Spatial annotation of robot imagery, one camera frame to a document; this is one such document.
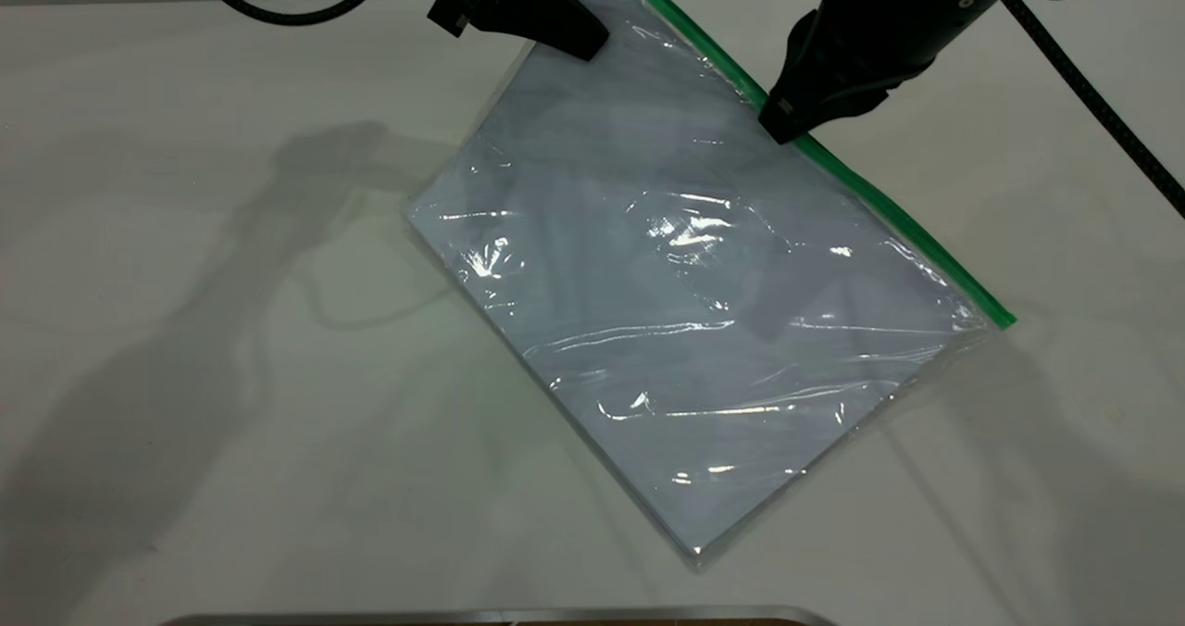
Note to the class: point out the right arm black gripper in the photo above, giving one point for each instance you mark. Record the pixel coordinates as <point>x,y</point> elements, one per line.
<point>907,6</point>

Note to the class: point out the clear plastic bag green zipper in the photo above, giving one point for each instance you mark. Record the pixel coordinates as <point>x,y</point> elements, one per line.
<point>704,330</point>

